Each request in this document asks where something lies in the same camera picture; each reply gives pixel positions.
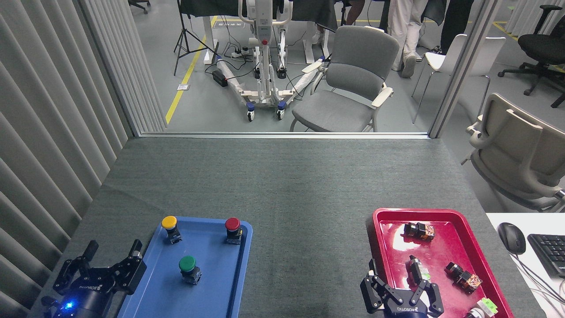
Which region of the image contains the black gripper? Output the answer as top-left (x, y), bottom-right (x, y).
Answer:
top-left (53, 239), bottom-right (147, 318)
top-left (359, 258), bottom-right (444, 318)

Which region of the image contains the green push button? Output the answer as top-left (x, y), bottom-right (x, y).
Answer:
top-left (178, 255), bottom-right (203, 285)

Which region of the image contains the yellow push button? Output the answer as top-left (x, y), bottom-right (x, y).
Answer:
top-left (161, 216), bottom-right (183, 245)

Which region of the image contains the red push button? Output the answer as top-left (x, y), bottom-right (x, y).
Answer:
top-left (224, 217), bottom-right (243, 245)

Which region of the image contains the red plastic tray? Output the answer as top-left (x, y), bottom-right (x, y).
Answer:
top-left (366, 208), bottom-right (515, 318)

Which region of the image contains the blue plastic tray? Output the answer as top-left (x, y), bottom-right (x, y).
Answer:
top-left (117, 216), bottom-right (254, 318)

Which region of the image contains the black computer mouse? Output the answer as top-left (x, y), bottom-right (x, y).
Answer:
top-left (497, 222), bottom-right (527, 255)

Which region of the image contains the white desk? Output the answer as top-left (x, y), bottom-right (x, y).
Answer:
top-left (486, 213), bottom-right (565, 318)

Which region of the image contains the black keyboard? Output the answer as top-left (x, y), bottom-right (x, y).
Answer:
top-left (527, 234), bottom-right (565, 279)

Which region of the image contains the grey ribbed partition panel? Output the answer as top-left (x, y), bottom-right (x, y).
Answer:
top-left (0, 0), bottom-right (168, 318)

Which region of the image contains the beige office chair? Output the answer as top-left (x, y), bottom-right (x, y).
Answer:
top-left (461, 93), bottom-right (565, 213)

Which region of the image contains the grey upholstered chair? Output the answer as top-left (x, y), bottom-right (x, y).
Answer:
top-left (289, 25), bottom-right (400, 133)

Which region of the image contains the white plastic chair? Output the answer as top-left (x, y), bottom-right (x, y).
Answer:
top-left (411, 34), bottom-right (507, 125)

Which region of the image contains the black tripod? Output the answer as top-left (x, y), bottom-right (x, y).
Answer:
top-left (173, 0), bottom-right (219, 76)

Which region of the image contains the white stand on wheels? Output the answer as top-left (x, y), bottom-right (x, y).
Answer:
top-left (215, 0), bottom-right (332, 122)

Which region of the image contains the person in white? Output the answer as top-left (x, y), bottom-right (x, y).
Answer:
top-left (387, 0), bottom-right (429, 79)

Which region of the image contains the person in black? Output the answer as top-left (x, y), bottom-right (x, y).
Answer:
top-left (429, 0), bottom-right (475, 56)

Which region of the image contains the black office chair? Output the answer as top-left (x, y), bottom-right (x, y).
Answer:
top-left (497, 4), bottom-right (565, 109)

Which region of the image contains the silver switch with green block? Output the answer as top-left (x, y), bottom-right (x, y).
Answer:
top-left (405, 255), bottom-right (431, 286)

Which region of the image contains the black switch with copper block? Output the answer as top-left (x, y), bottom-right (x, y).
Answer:
top-left (444, 261), bottom-right (483, 295)

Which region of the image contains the black switch with orange block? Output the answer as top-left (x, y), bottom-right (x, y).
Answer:
top-left (403, 222), bottom-right (436, 242)

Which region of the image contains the white switch with green block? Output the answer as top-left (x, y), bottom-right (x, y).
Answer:
top-left (464, 298), bottom-right (499, 318)

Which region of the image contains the mouse cable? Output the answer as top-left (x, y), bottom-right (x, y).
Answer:
top-left (512, 253), bottom-right (565, 310)

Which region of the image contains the silver table edge rail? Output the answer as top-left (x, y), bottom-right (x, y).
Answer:
top-left (139, 132), bottom-right (431, 140)

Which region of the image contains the silver post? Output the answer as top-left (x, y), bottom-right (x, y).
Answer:
top-left (428, 0), bottom-right (502, 139)

